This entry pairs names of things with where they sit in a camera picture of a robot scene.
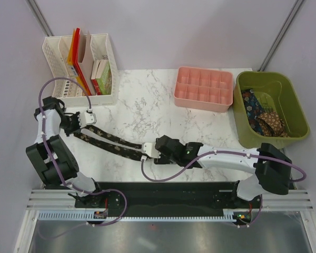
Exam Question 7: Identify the orange folder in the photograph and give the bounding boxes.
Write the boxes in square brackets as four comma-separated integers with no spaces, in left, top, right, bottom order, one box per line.
[67,28,91,95]

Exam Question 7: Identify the slotted cable duct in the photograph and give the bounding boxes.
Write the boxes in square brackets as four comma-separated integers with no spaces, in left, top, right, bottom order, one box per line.
[38,210,236,222]

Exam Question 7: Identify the white plastic file rack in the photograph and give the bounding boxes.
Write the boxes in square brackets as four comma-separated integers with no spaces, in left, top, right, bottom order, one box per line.
[42,28,119,108]

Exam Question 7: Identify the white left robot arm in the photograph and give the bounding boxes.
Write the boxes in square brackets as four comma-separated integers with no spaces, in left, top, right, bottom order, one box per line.
[26,96,105,207]

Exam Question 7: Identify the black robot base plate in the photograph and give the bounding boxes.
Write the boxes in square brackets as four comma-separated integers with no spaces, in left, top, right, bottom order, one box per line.
[71,182,260,218]

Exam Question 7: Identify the black gold floral tie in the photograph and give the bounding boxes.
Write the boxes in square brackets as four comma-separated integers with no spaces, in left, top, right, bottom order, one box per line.
[74,125,149,161]

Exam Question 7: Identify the red folder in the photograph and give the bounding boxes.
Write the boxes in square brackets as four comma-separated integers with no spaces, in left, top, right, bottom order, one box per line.
[73,28,96,95]

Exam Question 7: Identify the red book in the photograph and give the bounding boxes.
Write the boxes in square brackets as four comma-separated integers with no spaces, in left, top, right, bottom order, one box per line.
[91,60,102,95]

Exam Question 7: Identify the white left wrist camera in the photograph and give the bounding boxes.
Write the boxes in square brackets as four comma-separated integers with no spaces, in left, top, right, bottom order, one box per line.
[77,111,97,128]

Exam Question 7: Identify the brown floral tie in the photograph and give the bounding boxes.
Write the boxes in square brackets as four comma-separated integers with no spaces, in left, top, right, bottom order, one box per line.
[254,112,289,138]

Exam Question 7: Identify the olive green plastic bin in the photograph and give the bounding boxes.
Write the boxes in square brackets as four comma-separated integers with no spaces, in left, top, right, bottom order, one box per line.
[233,71,310,149]

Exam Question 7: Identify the navy floral tie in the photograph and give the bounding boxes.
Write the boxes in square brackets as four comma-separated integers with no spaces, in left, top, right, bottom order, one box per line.
[241,89,265,135]

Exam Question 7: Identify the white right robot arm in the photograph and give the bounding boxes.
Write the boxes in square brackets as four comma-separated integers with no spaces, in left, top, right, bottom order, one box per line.
[154,135,292,208]

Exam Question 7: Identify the right aluminium corner post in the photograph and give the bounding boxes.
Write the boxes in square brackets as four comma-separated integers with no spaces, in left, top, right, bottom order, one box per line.
[257,0,306,72]

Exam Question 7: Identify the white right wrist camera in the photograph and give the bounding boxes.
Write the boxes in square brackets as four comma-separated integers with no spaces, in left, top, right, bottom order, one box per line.
[142,142,160,159]

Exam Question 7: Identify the left aluminium corner post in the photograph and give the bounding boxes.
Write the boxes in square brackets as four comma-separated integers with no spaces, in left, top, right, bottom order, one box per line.
[26,0,54,36]

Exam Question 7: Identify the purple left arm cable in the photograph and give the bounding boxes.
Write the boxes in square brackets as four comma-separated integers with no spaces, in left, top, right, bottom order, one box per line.
[38,76,129,229]

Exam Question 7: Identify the aluminium frame rail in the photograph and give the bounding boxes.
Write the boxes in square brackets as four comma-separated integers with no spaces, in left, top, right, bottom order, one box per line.
[27,190,313,211]

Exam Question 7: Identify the beige cardboard folder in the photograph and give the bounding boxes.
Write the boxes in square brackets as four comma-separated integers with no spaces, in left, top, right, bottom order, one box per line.
[78,32,96,95]

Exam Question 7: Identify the aluminium corner post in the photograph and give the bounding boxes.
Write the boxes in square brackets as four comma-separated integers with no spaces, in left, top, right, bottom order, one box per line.
[26,0,54,36]
[257,0,306,72]

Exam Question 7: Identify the pink divided organizer tray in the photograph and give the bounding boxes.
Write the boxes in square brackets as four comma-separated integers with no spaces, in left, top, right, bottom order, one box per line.
[174,66,233,113]

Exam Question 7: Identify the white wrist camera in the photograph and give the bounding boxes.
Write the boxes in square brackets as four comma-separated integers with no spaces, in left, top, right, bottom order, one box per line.
[142,142,160,159]
[77,111,97,128]

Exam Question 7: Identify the green book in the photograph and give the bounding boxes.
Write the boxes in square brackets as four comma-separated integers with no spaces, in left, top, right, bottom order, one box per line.
[96,60,112,95]

